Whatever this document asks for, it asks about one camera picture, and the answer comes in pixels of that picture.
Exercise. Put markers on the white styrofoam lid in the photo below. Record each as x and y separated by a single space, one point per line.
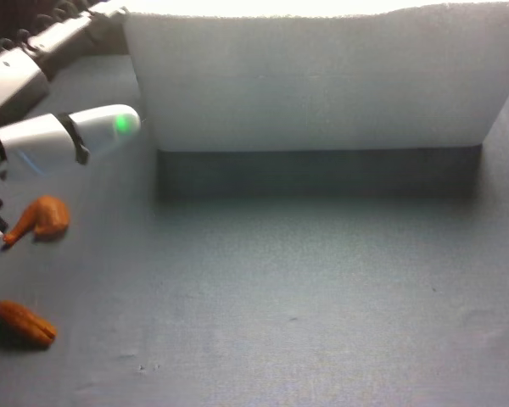
322 42

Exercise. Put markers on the grey table cloth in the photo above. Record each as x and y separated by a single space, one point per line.
280 297

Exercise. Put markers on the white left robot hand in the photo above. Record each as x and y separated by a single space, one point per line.
12 80

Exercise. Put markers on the orange toy chicken leg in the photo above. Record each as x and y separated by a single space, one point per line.
46 216

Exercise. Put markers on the orange toy bread roll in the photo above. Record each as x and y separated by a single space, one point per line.
23 323

